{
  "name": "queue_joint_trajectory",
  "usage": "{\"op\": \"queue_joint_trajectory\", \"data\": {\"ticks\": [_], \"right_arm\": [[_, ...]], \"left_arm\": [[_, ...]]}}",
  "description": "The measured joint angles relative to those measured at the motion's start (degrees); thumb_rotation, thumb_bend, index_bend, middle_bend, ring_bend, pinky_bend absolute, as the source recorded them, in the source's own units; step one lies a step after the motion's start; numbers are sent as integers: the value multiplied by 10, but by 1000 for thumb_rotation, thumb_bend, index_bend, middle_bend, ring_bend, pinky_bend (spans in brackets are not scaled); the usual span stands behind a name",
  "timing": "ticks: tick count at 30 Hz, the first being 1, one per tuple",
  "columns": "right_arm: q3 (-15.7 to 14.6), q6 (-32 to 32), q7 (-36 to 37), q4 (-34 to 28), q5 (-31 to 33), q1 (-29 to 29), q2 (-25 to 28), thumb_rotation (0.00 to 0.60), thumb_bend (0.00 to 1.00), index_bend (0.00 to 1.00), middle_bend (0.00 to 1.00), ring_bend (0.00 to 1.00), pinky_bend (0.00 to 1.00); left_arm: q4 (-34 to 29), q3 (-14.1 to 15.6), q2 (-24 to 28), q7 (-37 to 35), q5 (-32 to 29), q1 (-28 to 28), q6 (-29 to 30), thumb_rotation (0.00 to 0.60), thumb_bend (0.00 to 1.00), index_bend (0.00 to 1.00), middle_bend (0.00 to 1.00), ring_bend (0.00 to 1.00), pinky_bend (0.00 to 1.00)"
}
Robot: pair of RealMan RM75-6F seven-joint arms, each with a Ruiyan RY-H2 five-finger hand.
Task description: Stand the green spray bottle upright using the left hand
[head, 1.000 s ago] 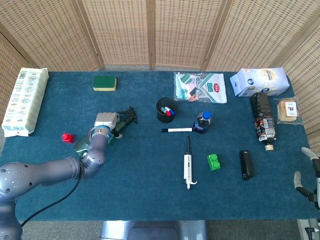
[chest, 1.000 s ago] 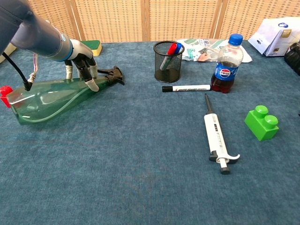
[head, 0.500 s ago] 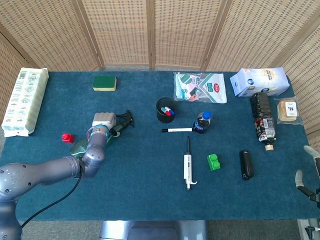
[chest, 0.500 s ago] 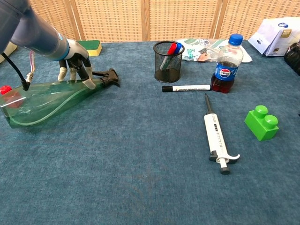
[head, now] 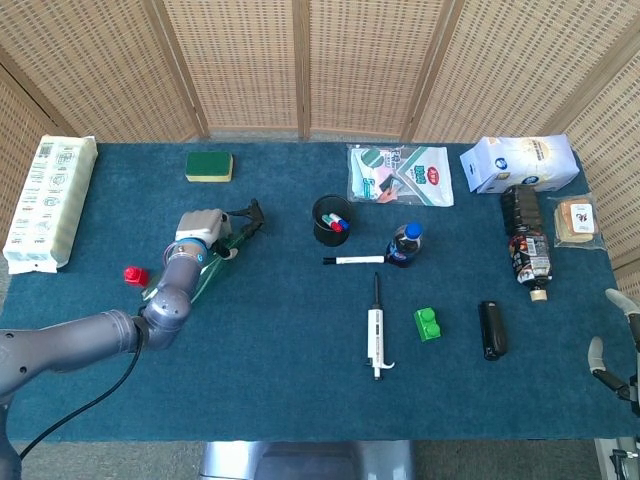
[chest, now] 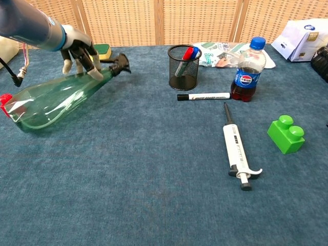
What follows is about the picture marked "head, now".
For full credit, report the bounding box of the green toy building block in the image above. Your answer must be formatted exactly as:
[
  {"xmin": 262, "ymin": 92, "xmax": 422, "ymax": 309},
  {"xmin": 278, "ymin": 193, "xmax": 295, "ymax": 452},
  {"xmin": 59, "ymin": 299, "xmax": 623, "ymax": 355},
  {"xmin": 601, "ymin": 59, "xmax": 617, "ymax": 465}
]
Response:
[{"xmin": 412, "ymin": 308, "xmax": 443, "ymax": 344}]

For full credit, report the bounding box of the cola bottle with blue cap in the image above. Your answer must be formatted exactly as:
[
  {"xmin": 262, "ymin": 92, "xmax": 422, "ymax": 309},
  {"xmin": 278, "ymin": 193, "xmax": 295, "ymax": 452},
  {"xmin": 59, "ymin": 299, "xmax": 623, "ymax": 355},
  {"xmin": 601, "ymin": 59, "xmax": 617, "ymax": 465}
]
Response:
[{"xmin": 384, "ymin": 221, "xmax": 425, "ymax": 269}]

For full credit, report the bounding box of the packaged bread slice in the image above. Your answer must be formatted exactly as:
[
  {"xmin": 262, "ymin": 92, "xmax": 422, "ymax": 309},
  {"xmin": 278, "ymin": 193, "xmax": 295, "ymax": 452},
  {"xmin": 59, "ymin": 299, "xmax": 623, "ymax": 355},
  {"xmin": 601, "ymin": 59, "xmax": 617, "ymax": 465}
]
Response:
[{"xmin": 553, "ymin": 195, "xmax": 600, "ymax": 249}]

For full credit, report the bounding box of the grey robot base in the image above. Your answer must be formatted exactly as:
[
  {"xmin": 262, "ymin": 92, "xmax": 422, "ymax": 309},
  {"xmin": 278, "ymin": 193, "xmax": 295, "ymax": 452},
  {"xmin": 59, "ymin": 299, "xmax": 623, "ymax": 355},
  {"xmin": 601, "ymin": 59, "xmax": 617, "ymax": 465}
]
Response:
[{"xmin": 199, "ymin": 440, "xmax": 416, "ymax": 480}]

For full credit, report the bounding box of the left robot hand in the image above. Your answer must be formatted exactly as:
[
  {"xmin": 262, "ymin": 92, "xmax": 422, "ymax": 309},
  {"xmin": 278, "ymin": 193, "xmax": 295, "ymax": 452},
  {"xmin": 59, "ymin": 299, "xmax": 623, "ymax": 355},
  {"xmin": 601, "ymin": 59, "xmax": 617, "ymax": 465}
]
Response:
[{"xmin": 174, "ymin": 208, "xmax": 239, "ymax": 261}]

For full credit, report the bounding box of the black object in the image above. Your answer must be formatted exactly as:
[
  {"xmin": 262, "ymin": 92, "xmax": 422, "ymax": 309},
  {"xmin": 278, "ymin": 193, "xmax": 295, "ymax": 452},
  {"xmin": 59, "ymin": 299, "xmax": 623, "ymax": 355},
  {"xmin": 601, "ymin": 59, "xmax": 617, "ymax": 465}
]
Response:
[{"xmin": 500, "ymin": 184, "xmax": 555, "ymax": 303}]

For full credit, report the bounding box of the woven bamboo folding screen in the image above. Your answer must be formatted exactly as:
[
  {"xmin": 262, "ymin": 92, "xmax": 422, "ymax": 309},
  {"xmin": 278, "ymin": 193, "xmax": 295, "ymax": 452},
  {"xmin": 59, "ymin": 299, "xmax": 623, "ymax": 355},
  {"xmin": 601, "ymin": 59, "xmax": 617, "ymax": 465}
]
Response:
[{"xmin": 0, "ymin": 0, "xmax": 640, "ymax": 274}]

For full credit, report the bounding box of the green transparent spray bottle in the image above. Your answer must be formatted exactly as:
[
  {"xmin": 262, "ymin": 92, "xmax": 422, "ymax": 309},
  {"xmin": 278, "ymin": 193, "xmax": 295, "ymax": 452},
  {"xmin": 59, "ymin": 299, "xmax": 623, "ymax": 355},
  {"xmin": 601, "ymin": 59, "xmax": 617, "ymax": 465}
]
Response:
[{"xmin": 141, "ymin": 198, "xmax": 266, "ymax": 304}]

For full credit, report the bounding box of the green and yellow sponge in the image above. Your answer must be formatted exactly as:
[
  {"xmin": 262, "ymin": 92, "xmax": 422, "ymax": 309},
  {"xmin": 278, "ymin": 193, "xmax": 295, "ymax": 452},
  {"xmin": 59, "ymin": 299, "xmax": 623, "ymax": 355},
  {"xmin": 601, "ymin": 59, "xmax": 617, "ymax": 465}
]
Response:
[{"xmin": 185, "ymin": 151, "xmax": 235, "ymax": 184}]

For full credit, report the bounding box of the white laboratory pipette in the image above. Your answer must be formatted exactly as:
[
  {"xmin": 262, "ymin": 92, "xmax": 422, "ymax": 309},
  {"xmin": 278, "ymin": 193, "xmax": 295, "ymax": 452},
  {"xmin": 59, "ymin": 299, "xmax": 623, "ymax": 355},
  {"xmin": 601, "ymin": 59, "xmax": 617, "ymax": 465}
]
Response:
[{"xmin": 366, "ymin": 272, "xmax": 397, "ymax": 382}]

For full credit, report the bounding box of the long cream plastic package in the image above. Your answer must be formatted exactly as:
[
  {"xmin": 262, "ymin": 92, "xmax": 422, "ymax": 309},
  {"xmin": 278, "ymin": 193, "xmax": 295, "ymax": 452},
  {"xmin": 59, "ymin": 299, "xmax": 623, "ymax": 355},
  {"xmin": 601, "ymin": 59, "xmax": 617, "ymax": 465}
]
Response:
[{"xmin": 2, "ymin": 134, "xmax": 99, "ymax": 275}]

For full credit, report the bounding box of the black oblong case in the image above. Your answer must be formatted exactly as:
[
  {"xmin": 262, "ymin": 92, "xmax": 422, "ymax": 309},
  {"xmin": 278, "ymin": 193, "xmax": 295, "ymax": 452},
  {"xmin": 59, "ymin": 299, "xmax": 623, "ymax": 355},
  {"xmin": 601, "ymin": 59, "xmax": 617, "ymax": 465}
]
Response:
[{"xmin": 479, "ymin": 300, "xmax": 509, "ymax": 362}]

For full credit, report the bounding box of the grey metal stand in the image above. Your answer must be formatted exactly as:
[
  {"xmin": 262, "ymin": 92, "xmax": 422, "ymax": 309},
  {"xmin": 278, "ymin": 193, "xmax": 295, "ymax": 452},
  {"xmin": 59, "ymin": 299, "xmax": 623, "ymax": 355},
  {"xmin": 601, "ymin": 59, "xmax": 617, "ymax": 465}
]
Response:
[{"xmin": 594, "ymin": 437, "xmax": 640, "ymax": 480}]

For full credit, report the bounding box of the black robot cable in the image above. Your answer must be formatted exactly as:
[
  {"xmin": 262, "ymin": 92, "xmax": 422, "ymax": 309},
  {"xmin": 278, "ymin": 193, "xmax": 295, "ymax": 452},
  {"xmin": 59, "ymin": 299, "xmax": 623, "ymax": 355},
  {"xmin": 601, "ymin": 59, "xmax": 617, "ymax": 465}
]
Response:
[{"xmin": 18, "ymin": 319, "xmax": 146, "ymax": 459}]

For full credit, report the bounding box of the black capped whiteboard marker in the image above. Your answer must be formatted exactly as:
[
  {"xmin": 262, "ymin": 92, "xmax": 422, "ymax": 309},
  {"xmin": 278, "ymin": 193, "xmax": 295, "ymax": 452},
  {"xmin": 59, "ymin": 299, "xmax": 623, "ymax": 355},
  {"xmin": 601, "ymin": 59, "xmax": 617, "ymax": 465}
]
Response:
[{"xmin": 322, "ymin": 253, "xmax": 386, "ymax": 267}]

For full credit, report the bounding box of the black mesh pen holder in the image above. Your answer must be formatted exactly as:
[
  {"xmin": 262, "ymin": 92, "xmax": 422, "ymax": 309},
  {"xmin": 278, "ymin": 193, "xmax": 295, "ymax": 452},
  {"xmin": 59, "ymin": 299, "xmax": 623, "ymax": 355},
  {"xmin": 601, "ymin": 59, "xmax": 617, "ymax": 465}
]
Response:
[{"xmin": 311, "ymin": 194, "xmax": 353, "ymax": 248}]

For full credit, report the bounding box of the blue table cloth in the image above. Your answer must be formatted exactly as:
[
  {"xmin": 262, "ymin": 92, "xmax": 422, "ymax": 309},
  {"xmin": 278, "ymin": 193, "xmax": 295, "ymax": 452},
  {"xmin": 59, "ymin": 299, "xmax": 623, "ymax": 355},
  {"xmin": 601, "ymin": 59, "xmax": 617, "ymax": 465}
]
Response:
[{"xmin": 0, "ymin": 142, "xmax": 640, "ymax": 444}]

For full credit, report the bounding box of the packaged cleaning cloth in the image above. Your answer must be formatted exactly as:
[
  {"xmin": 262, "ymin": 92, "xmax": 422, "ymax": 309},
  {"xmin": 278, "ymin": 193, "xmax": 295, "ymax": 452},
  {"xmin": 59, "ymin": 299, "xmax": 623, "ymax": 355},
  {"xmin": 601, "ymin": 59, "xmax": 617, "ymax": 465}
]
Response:
[{"xmin": 346, "ymin": 144, "xmax": 455, "ymax": 208}]

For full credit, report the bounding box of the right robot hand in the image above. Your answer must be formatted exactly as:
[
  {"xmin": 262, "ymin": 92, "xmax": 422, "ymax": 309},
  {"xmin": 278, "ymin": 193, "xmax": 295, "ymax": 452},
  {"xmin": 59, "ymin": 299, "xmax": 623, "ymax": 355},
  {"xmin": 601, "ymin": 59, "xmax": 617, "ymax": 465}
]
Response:
[{"xmin": 587, "ymin": 287, "xmax": 640, "ymax": 404}]

